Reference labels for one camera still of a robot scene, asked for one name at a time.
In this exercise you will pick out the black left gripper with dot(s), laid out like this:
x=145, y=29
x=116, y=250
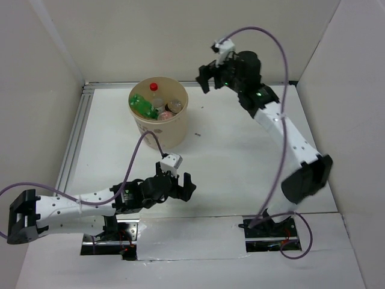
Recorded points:
x=188, y=187

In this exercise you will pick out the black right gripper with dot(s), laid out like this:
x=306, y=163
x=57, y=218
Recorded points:
x=207, y=72

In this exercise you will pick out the small bottle black label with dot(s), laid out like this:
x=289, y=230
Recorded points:
x=175, y=106

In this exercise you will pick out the large clear bottle red label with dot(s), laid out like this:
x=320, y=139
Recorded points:
x=157, y=101

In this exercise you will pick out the small clear bottle red label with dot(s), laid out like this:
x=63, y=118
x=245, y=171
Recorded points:
x=165, y=115

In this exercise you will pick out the green plastic bottle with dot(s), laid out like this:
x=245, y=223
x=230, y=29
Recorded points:
x=142, y=107

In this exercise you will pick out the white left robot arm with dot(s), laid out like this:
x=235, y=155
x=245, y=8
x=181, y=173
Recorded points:
x=32, y=216

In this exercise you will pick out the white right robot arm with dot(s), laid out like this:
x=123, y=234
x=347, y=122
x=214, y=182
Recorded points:
x=310, y=168

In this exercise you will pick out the tan paper bucket bin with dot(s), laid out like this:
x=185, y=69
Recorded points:
x=171, y=132

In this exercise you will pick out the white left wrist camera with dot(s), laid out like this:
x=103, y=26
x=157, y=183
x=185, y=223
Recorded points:
x=171, y=163

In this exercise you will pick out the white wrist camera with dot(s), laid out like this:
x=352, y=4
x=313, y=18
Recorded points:
x=171, y=163
x=223, y=48

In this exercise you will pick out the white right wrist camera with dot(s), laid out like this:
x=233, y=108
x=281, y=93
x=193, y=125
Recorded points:
x=223, y=48

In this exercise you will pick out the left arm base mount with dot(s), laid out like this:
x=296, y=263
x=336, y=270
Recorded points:
x=119, y=237

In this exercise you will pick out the aluminium frame rail left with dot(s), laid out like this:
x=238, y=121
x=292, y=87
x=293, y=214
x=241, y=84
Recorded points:
x=71, y=155

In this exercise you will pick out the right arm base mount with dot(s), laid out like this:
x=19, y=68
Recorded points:
x=269, y=237

